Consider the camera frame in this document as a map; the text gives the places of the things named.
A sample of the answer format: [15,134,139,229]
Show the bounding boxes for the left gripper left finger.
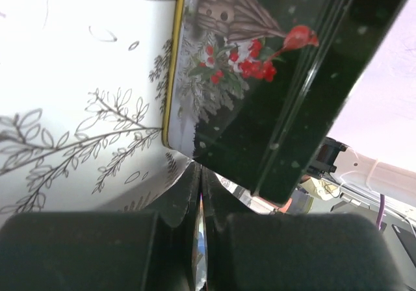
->
[1,163,201,290]

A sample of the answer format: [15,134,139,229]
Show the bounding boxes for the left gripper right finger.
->
[201,169,403,290]

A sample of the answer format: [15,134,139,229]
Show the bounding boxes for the dark tin translucent star candies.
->
[162,0,407,203]

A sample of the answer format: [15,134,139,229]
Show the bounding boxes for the orange tin of lollipops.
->
[277,197,293,214]

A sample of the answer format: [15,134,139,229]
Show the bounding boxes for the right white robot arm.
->
[307,137,415,219]

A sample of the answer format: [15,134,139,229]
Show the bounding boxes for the floral table mat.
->
[1,0,188,220]

